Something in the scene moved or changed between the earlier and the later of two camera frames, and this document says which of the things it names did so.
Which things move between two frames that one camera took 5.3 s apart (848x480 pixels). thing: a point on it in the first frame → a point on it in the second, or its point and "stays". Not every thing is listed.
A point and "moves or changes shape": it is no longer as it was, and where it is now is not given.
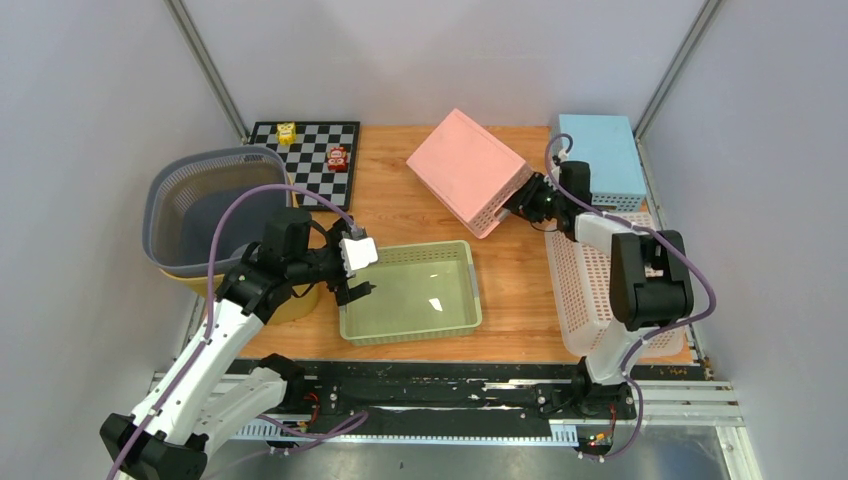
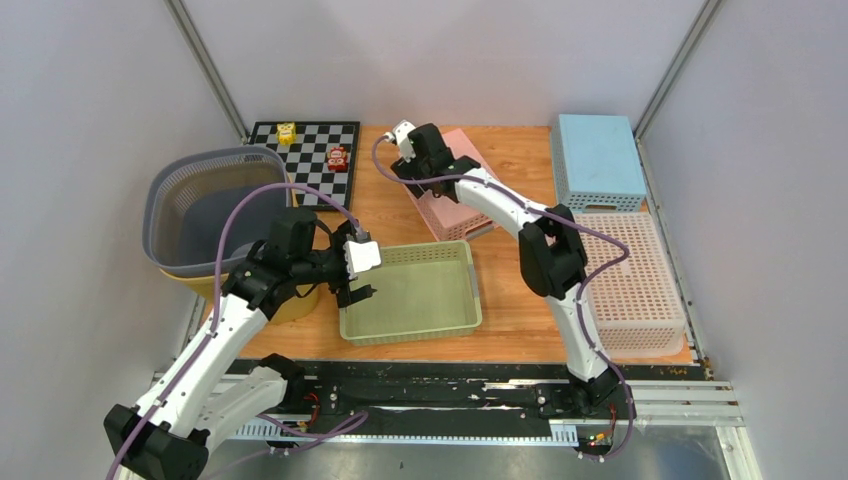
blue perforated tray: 607,143 stays
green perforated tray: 423,291 stays
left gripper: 343,292 stays
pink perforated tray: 468,173 moves or changes shape
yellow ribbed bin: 298,304 stays
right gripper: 523,201 → 404,169
